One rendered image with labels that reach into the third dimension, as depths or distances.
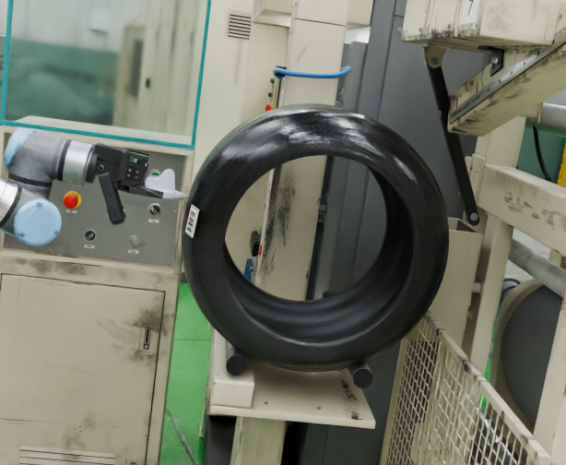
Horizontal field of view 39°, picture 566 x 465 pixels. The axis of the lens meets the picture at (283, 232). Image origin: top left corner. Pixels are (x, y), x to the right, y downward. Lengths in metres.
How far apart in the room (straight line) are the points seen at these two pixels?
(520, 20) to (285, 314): 0.91
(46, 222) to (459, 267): 1.03
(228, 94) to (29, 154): 3.70
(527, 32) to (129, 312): 1.46
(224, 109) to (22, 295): 3.12
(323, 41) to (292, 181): 0.35
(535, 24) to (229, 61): 4.00
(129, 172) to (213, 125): 3.64
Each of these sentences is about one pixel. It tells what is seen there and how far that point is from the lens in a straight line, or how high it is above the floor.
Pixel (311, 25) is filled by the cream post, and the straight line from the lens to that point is 2.02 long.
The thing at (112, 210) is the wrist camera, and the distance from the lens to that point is 1.75.
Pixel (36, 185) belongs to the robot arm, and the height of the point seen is 1.23.
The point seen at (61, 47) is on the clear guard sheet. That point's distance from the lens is 2.38.
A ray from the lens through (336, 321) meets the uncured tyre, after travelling 1.99.
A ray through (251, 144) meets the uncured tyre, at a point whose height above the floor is 1.38.
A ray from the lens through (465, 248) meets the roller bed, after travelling 2.09.
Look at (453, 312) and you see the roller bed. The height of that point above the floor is 0.99.
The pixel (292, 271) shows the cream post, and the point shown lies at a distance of 2.09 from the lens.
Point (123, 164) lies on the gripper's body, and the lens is 1.72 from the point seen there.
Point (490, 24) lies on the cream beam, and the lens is 1.46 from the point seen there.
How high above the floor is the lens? 1.54
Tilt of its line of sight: 12 degrees down
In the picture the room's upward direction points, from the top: 8 degrees clockwise
